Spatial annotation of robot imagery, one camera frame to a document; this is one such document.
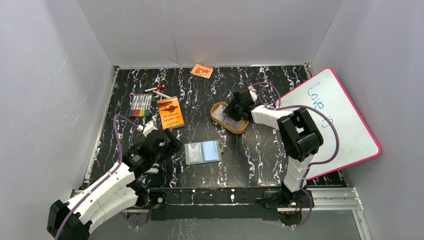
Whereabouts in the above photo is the white marker pen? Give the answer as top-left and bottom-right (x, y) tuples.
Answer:
(152, 90), (171, 99)

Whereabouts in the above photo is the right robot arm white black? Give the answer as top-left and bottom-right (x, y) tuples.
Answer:
(222, 89), (324, 207)

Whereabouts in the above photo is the tan oval tray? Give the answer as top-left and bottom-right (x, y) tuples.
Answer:
(210, 102), (249, 135)

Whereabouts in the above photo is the orange paperback book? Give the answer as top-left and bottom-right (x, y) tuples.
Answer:
(157, 96), (185, 130)

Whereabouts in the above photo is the small orange card box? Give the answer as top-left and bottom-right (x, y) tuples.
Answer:
(190, 63), (214, 79)

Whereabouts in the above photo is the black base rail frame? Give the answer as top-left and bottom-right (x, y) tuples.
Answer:
(71, 187), (364, 226)

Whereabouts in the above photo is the white stapler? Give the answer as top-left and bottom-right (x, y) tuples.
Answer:
(144, 163), (160, 174)

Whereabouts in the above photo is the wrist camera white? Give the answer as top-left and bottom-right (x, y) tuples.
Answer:
(136, 120), (158, 137)
(247, 85), (257, 103)

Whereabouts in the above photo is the pack of coloured markers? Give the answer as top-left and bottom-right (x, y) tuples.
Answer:
(130, 93), (153, 117)

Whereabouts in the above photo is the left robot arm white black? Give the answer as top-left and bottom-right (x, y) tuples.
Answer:
(46, 128), (183, 240)

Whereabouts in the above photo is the white VIP card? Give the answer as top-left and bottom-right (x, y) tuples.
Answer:
(187, 143), (202, 164)

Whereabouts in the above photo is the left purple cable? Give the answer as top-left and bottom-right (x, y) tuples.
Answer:
(54, 114), (143, 240)

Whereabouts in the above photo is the green card holder wallet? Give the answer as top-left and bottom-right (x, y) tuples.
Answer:
(184, 140), (224, 165)

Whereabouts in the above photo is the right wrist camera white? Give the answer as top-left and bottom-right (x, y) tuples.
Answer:
(247, 85), (257, 103)

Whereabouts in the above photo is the red capped marker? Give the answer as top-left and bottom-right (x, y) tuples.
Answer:
(144, 84), (165, 93)

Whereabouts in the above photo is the pink framed whiteboard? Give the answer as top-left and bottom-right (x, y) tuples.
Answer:
(275, 68), (381, 180)

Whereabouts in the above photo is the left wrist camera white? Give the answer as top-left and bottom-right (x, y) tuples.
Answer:
(136, 120), (158, 137)

